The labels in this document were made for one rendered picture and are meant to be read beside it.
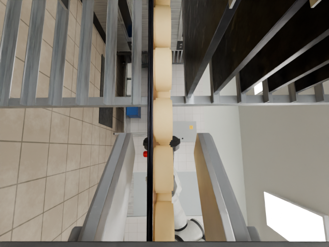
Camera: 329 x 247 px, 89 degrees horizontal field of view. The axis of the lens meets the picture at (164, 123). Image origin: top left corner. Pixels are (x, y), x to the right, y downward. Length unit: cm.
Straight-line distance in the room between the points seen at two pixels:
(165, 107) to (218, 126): 434
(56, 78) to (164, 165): 60
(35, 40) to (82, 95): 28
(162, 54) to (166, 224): 17
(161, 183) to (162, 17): 18
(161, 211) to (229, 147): 440
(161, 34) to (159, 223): 20
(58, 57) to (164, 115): 61
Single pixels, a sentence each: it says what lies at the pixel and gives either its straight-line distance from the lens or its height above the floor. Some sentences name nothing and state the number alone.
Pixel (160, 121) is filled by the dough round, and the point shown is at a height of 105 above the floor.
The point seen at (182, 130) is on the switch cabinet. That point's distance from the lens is 409.
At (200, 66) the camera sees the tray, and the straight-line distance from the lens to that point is 38.
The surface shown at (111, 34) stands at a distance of 72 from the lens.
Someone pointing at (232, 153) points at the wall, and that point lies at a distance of 459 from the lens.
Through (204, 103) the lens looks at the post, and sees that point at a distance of 59.
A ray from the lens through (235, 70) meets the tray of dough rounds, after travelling 45.
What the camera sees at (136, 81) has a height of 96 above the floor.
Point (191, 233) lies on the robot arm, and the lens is 78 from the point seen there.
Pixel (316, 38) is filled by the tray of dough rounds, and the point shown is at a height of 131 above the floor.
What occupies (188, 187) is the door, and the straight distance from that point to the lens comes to 443.
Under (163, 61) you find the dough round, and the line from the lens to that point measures 19.
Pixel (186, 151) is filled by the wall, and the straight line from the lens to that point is 429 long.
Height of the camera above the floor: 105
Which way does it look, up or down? level
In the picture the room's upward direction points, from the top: 89 degrees clockwise
